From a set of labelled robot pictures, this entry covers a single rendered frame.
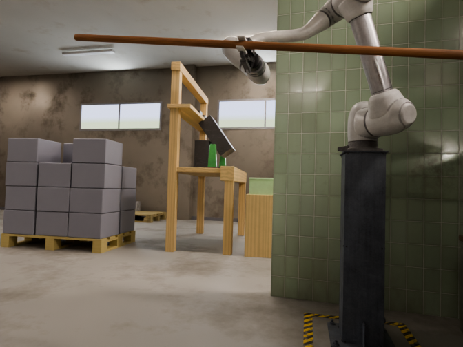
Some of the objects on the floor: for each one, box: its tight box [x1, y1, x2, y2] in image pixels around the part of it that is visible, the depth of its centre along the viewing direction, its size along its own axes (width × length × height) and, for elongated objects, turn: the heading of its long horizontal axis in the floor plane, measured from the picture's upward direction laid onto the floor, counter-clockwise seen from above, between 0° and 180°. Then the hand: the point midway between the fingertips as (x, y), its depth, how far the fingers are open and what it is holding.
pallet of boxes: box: [1, 138, 137, 253], centre depth 437 cm, size 129×86×130 cm
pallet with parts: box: [134, 201, 167, 223], centre depth 754 cm, size 144×96×39 cm
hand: (242, 45), depth 133 cm, fingers closed on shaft, 3 cm apart
